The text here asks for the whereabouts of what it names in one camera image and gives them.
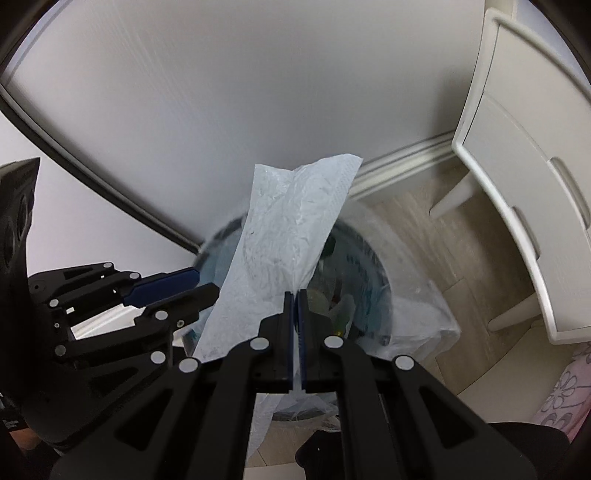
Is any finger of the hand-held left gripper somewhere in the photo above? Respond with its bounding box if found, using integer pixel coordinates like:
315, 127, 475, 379
54, 283, 221, 366
29, 261, 202, 308

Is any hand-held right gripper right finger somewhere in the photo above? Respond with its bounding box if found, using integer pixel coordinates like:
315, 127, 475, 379
295, 288, 541, 480

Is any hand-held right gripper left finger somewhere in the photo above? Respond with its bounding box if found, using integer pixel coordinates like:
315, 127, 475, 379
48, 291, 296, 480

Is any round trash bin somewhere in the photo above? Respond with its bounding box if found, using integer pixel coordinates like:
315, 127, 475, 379
182, 210, 396, 424

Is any translucent white plastic sheet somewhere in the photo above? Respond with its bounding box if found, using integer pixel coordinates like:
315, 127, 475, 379
191, 154, 365, 462

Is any trash bin with clear bag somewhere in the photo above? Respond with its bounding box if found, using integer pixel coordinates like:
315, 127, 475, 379
182, 198, 463, 417

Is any person's left hand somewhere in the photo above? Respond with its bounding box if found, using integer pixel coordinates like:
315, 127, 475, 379
8, 425, 43, 452

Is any grey white wardrobe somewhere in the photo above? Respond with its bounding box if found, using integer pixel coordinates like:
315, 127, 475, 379
0, 0, 491, 260

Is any white nightstand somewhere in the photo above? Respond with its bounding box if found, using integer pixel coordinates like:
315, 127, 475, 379
429, 8, 591, 347

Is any pink floral bedsheet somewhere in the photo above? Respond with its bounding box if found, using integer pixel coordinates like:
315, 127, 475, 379
530, 344, 591, 440

